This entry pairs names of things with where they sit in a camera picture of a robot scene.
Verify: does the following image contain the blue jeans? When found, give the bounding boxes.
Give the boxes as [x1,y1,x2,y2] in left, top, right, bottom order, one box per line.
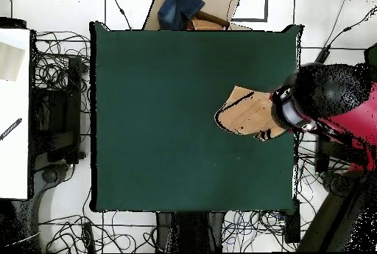
[157,0,206,31]

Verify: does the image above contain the beige paper sheet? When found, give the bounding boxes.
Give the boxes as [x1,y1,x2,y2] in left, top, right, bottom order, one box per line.
[0,41,26,82]

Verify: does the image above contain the black striped pen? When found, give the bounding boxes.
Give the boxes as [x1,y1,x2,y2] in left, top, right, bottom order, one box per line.
[0,117,24,141]

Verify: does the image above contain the black metal frame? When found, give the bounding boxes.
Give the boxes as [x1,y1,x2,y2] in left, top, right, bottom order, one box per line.
[314,135,331,175]

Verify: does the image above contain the dark green table cloth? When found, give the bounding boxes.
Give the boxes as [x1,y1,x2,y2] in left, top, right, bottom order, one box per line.
[89,21,303,214]

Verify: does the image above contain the black equipment rack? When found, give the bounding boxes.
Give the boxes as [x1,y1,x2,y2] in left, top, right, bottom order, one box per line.
[30,54,85,166]

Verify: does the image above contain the black rectangular box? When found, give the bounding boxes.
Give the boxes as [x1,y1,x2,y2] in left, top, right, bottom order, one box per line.
[283,199,301,244]

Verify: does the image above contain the black power strip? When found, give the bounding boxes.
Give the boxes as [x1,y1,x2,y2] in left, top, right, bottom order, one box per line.
[82,221,95,253]

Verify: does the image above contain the black cable with adapter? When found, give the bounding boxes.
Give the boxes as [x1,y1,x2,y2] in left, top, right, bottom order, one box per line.
[313,6,377,64]

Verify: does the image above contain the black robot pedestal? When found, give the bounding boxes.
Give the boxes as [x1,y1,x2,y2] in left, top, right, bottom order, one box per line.
[155,211,226,253]

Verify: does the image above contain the tan terry towel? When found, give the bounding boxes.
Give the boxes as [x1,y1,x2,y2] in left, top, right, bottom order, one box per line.
[214,85,291,142]

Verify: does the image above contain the dark brown garment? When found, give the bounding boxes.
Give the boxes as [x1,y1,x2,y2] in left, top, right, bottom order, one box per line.
[194,10,231,29]

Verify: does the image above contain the white desk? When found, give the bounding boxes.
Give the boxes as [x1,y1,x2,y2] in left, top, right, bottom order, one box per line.
[0,28,32,200]

